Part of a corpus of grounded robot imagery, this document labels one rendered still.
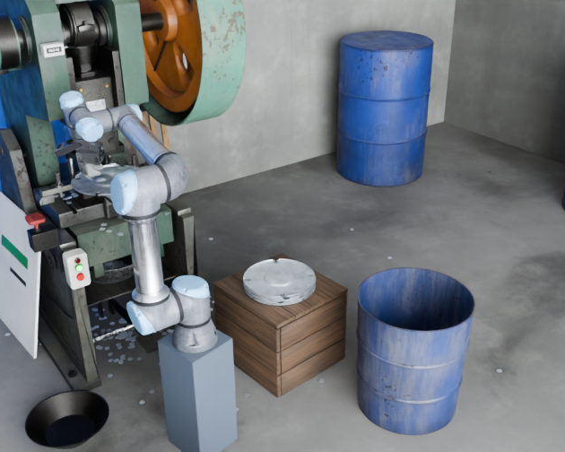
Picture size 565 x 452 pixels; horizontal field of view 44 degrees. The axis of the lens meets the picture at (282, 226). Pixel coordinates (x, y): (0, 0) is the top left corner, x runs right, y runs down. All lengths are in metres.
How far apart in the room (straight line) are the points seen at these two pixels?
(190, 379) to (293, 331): 0.53
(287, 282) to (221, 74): 0.85
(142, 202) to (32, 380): 1.29
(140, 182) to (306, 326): 1.03
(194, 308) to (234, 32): 0.99
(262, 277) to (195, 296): 0.65
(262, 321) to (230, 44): 1.03
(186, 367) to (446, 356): 0.89
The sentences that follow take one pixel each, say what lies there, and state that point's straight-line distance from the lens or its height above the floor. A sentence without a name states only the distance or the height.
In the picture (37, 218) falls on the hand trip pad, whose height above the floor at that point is 0.76.
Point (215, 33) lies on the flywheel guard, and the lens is 2.56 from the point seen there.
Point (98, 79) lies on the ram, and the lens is 2.76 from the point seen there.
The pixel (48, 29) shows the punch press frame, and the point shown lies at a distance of 2.62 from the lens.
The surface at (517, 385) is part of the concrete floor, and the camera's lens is 3.06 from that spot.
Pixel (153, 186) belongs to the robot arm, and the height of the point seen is 1.06.
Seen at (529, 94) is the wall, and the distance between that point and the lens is 5.35.
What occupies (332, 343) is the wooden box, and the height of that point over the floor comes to 0.12.
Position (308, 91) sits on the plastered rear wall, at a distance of 4.88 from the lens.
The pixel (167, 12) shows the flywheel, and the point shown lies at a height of 1.37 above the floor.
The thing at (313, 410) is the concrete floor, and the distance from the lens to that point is 2.81.
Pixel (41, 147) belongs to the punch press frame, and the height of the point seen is 0.86.
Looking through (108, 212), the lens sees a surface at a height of 0.67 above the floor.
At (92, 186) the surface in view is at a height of 0.78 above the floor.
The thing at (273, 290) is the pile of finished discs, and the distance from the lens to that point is 2.78.
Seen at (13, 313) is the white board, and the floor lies 0.10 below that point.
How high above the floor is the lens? 1.87
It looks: 27 degrees down
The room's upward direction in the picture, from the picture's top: 1 degrees counter-clockwise
